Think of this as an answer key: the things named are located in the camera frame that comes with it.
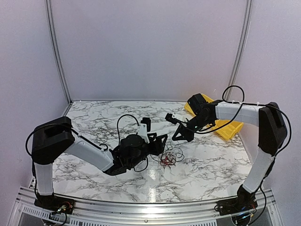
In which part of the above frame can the aluminium front rail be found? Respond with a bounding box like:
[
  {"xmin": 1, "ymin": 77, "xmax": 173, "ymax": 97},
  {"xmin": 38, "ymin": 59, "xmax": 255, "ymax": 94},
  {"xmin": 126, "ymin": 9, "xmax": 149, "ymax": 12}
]
[{"xmin": 8, "ymin": 187, "xmax": 283, "ymax": 226}]

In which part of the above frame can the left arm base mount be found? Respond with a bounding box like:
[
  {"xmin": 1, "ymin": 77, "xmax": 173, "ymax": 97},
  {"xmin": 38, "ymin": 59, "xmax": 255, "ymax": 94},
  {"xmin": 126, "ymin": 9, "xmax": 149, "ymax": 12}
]
[{"xmin": 34, "ymin": 194, "xmax": 75, "ymax": 226}]

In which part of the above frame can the left aluminium corner post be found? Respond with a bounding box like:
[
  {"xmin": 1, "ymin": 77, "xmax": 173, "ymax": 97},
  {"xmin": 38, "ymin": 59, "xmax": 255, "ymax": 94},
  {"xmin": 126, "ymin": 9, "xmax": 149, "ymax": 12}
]
[{"xmin": 45, "ymin": 0, "xmax": 72, "ymax": 105}]

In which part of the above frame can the cable bundle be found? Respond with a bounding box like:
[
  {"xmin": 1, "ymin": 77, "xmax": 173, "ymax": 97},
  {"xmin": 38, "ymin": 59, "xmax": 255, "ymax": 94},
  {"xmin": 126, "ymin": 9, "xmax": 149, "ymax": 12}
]
[{"xmin": 151, "ymin": 144, "xmax": 185, "ymax": 170}]

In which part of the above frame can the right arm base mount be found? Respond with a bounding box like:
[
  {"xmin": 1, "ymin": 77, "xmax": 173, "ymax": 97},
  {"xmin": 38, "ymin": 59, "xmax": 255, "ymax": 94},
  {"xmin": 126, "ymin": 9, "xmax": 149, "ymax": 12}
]
[{"xmin": 214, "ymin": 198, "xmax": 258, "ymax": 226}]

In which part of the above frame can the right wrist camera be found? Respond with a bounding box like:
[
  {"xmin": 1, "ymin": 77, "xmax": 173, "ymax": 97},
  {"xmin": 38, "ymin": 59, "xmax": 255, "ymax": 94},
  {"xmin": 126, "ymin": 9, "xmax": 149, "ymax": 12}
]
[{"xmin": 165, "ymin": 113, "xmax": 184, "ymax": 124}]

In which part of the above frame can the yellow three-compartment bin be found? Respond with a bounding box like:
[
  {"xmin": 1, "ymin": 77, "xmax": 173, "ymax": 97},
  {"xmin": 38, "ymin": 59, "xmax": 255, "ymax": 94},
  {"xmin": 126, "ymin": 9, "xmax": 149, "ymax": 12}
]
[{"xmin": 184, "ymin": 94, "xmax": 244, "ymax": 140}]

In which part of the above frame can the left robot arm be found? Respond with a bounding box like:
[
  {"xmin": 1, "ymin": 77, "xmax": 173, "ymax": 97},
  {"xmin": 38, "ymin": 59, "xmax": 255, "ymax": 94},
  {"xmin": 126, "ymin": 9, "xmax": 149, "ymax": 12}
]
[{"xmin": 25, "ymin": 116, "xmax": 168, "ymax": 210}]

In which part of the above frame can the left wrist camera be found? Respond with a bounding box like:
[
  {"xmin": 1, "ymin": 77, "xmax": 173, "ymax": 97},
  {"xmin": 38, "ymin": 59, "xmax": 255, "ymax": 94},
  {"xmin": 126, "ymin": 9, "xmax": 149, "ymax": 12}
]
[{"xmin": 137, "ymin": 117, "xmax": 151, "ymax": 144}]

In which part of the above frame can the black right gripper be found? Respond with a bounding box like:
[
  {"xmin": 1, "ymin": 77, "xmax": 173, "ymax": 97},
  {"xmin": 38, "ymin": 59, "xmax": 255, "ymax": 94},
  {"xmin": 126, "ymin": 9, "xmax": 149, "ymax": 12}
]
[{"xmin": 172, "ymin": 114, "xmax": 212, "ymax": 142}]

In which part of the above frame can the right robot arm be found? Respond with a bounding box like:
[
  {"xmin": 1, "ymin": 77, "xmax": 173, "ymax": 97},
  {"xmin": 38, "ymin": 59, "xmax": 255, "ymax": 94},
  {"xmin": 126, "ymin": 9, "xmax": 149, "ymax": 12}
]
[{"xmin": 166, "ymin": 93, "xmax": 292, "ymax": 211}]

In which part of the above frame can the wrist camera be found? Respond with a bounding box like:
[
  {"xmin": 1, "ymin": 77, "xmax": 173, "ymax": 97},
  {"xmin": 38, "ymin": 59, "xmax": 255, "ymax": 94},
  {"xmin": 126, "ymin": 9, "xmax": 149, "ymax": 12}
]
[
  {"xmin": 137, "ymin": 117, "xmax": 151, "ymax": 144},
  {"xmin": 165, "ymin": 113, "xmax": 184, "ymax": 124}
]

